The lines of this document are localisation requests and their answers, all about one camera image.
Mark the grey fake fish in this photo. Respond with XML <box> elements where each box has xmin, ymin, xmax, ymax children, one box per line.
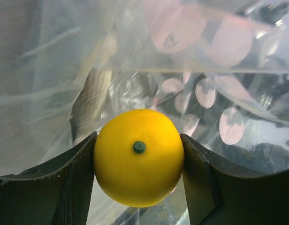
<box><xmin>69</xmin><ymin>32</ymin><xmax>119</xmax><ymax>144</ymax></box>

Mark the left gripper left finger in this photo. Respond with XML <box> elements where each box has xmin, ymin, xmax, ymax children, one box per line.
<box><xmin>0</xmin><ymin>132</ymin><xmax>97</xmax><ymax>225</ymax></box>

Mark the yellow fake fruit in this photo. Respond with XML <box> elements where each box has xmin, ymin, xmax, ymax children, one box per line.
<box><xmin>94</xmin><ymin>109</ymin><xmax>184</xmax><ymax>208</ymax></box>

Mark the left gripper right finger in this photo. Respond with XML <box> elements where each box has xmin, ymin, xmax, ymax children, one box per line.
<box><xmin>181</xmin><ymin>134</ymin><xmax>289</xmax><ymax>225</ymax></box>

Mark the clear zip top bag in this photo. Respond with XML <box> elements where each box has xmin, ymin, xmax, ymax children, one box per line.
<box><xmin>0</xmin><ymin>0</ymin><xmax>289</xmax><ymax>225</ymax></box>

